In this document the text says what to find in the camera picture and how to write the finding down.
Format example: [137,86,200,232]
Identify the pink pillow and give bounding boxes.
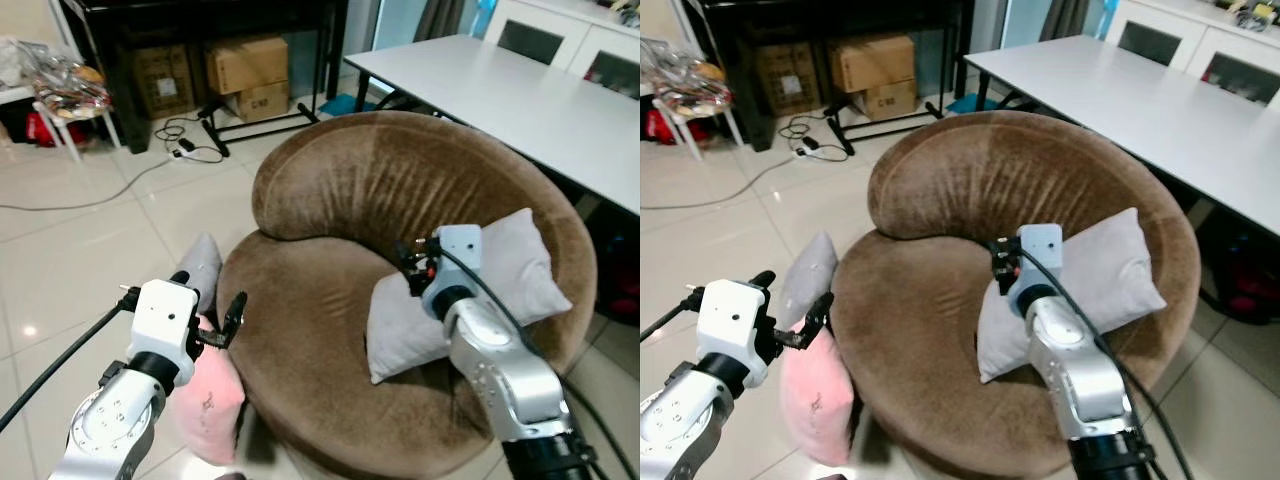
[168,314,247,467]
[778,322,857,468]

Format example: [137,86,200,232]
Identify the brown round velvet sofa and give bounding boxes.
[829,109,1202,480]
[214,109,600,480]

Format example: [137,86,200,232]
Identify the teal floor mat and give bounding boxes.
[318,91,379,117]
[945,92,1001,115]

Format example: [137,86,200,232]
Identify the black and red bag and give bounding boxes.
[588,205,641,326]
[1195,205,1280,326]

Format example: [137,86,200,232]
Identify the white stool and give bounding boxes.
[0,85,125,164]
[640,85,746,161]

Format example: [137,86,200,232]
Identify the long white table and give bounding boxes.
[962,34,1280,238]
[342,34,641,217]

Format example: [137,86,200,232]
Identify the small brown cardboard box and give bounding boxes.
[224,80,292,124]
[850,78,919,122]

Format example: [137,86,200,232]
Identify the dark printed cardboard box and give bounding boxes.
[755,42,826,119]
[129,44,198,121]

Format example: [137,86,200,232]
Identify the clear plastic bag pile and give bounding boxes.
[0,36,114,121]
[640,36,734,119]

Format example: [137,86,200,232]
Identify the large brown cardboard box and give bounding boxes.
[204,36,291,97]
[830,33,918,95]

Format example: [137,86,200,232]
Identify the black keyboard stand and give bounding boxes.
[58,0,351,159]
[690,0,979,157]

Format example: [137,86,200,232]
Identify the white glass-door cabinet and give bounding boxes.
[482,0,641,101]
[1104,0,1280,109]

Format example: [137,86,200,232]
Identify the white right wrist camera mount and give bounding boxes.
[430,224,484,293]
[1016,224,1065,291]

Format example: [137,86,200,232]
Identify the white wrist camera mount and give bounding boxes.
[126,279,202,363]
[430,224,484,293]
[1016,224,1065,291]
[694,279,773,367]

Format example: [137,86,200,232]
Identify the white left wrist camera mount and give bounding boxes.
[126,279,202,363]
[694,279,773,367]

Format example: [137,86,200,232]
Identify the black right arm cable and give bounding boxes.
[998,240,1196,480]
[438,244,638,480]

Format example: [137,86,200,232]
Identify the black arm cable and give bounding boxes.
[640,290,707,343]
[0,298,139,433]
[998,240,1196,480]
[438,244,638,480]

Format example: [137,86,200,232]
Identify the thin white floor cable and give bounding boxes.
[0,148,179,213]
[640,150,801,212]

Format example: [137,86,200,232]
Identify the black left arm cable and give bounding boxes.
[640,290,707,343]
[0,298,139,433]

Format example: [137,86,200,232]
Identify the power strip with black cable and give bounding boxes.
[153,113,229,167]
[778,112,851,163]

